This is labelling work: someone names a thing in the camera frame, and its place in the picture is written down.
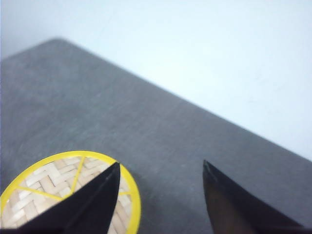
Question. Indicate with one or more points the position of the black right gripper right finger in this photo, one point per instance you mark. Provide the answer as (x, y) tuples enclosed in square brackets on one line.
[(233, 210)]

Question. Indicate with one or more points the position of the yellow rimmed woven steamer lid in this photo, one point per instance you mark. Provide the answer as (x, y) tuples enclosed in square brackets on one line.
[(53, 179)]

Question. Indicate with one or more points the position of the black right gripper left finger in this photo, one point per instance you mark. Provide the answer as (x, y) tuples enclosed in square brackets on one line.
[(87, 211)]

